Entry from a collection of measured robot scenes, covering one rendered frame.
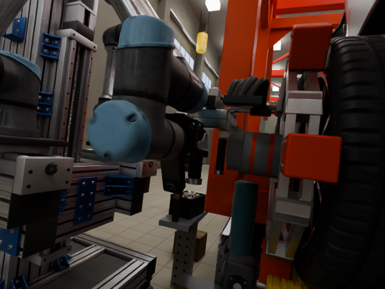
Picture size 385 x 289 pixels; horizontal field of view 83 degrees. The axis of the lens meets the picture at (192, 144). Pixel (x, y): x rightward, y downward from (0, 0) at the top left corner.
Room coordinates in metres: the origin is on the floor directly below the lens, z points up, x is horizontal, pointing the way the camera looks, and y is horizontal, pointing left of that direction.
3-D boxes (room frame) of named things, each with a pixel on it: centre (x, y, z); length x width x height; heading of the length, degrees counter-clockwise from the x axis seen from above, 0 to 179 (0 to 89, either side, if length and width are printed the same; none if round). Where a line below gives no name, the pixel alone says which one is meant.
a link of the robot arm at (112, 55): (1.19, 0.48, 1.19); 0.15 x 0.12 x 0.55; 54
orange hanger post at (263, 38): (3.02, -0.81, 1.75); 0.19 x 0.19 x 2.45; 71
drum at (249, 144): (0.69, -0.22, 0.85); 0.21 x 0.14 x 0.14; 71
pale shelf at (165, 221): (1.32, -0.02, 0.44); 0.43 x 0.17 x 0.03; 161
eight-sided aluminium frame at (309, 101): (0.67, -0.29, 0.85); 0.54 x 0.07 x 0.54; 161
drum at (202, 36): (8.70, 0.10, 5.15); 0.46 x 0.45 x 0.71; 159
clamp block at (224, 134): (0.90, -0.15, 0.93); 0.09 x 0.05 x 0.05; 71
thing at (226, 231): (2.36, -0.64, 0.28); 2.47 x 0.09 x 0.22; 161
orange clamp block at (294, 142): (0.37, -0.20, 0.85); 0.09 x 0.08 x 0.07; 161
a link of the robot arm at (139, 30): (0.32, 0.07, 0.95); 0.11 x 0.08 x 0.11; 157
